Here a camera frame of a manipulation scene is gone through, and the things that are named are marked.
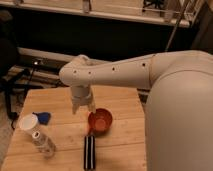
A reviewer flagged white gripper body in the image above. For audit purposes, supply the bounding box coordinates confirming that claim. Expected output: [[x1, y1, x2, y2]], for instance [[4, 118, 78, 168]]
[[71, 86, 93, 106]]

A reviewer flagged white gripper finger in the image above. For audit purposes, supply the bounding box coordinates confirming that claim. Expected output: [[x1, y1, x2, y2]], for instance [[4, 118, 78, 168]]
[[72, 104, 80, 114], [88, 101, 96, 113]]

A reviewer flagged clear plastic bottle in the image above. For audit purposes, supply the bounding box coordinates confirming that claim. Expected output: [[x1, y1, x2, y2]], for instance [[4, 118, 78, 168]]
[[32, 131, 56, 158]]

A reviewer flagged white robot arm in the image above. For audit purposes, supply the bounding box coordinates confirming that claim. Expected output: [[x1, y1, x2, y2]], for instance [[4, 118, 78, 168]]
[[59, 50, 213, 171]]

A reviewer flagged orange ceramic bowl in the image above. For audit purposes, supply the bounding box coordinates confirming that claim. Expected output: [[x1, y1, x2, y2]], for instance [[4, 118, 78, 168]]
[[88, 108, 113, 134]]

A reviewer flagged blue object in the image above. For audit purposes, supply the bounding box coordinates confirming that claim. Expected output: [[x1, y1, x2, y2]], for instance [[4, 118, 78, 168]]
[[34, 112, 51, 125]]

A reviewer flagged white cup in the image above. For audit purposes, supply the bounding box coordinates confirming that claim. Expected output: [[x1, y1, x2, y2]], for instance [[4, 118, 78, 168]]
[[18, 114, 40, 135]]

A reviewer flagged black chair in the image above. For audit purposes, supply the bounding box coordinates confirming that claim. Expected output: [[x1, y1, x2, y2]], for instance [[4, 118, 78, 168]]
[[0, 10, 30, 129]]

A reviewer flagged wooden shelf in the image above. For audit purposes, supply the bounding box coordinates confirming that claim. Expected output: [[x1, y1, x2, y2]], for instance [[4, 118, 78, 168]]
[[0, 0, 202, 27]]

